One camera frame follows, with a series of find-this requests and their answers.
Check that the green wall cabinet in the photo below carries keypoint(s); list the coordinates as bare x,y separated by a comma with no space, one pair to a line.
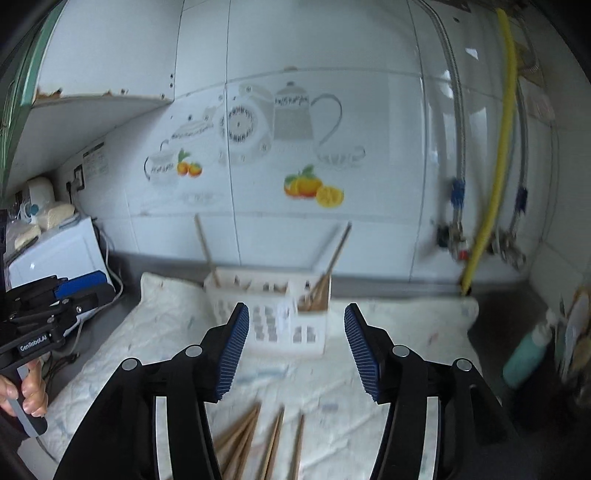
106,50

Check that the white small appliance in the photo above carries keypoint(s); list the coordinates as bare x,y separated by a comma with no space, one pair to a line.
39,191

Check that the teal pump bottle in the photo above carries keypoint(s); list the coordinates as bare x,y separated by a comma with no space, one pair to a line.
526,353

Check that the wall socket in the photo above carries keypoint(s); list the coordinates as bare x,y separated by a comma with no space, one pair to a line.
79,177

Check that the metal water valve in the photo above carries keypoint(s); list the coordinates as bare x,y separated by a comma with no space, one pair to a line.
510,249

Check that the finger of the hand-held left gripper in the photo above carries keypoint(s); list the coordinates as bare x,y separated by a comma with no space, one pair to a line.
78,284
78,307

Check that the white plastic spoon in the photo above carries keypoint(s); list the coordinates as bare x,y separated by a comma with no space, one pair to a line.
575,323

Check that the white microwave oven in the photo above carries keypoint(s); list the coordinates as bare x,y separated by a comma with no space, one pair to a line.
55,254

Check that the person's left hand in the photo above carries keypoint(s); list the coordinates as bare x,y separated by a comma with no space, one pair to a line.
34,392

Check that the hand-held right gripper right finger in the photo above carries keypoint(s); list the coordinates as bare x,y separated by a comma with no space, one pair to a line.
360,350

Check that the white wall label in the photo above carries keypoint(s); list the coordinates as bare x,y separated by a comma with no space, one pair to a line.
94,160

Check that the white plastic chopstick holder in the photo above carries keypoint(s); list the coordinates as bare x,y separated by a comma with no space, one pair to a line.
277,323

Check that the bunch of wooden chopsticks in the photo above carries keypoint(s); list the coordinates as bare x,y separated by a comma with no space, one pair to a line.
333,256

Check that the white quilted mat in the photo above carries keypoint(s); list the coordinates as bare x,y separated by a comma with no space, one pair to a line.
323,392

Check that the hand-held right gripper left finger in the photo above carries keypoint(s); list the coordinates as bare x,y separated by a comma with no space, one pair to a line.
235,350

